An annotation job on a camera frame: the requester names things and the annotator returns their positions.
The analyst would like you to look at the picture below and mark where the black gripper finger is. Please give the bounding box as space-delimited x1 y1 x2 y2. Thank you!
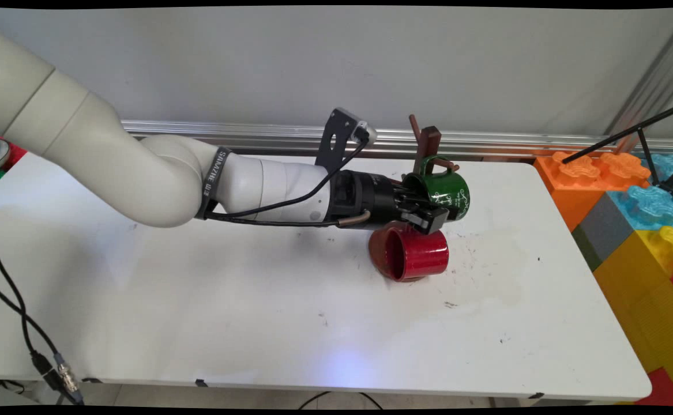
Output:
396 183 433 204
399 204 450 236

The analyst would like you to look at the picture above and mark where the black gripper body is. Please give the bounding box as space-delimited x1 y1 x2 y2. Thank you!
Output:
329 169 407 231

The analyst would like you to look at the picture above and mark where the green enamel mug white print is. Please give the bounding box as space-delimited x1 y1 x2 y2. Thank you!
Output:
403 156 471 223

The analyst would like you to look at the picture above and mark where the red ceramic mug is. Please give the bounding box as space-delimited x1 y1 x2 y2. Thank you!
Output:
384 226 450 282

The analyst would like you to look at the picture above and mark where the brown wooden mug tree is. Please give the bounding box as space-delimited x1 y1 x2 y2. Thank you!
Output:
368 114 461 284

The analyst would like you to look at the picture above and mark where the orange giant toy block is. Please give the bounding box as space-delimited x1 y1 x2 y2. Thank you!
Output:
533 152 652 232

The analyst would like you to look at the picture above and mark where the grey giant toy block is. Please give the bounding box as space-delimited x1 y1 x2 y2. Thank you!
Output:
572 193 637 272

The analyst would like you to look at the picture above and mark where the black tripod stand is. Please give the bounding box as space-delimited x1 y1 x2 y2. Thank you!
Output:
561 102 673 197

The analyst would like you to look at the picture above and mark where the blue giant toy block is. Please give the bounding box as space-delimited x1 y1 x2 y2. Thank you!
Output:
606 154 673 232

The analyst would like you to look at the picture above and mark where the yellow giant toy block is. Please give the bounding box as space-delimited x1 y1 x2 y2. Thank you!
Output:
593 226 673 405

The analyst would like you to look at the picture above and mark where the red giant toy block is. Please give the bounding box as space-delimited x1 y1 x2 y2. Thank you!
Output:
636 367 673 407

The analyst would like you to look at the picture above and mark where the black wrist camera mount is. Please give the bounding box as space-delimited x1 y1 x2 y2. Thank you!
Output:
315 107 378 175

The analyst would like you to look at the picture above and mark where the black camera cable on arm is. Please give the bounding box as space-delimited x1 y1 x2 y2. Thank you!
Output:
205 128 370 220

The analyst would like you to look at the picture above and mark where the black cable with copper end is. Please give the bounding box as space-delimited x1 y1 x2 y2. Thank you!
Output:
208 210 371 229

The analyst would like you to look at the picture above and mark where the aluminium rail behind table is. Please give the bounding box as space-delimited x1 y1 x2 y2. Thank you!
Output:
120 120 673 162

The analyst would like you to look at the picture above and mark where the black printed velcro strap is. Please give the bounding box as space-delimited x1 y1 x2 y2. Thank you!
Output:
196 147 233 221

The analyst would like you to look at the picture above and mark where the black looped floor cable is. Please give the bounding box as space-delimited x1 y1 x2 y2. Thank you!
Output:
298 391 384 410

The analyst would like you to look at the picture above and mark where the black cable with connector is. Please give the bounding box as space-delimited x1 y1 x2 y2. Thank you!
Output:
0 279 85 406
0 229 63 395

